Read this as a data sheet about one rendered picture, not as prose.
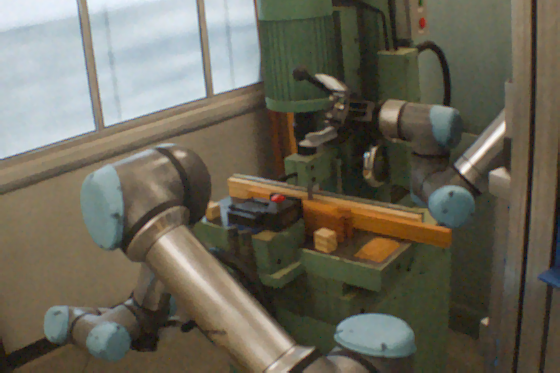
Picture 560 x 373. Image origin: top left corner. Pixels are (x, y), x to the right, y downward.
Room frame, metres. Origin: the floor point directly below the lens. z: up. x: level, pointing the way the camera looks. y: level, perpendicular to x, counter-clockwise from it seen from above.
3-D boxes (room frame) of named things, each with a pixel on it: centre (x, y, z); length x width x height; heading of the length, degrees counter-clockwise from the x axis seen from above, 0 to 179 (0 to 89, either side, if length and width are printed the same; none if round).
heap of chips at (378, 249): (1.29, -0.21, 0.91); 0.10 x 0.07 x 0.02; 140
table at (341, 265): (1.44, 0.00, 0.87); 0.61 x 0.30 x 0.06; 50
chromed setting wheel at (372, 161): (1.54, -0.25, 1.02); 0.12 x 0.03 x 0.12; 140
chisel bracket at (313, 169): (1.54, -0.08, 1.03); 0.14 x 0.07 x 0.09; 140
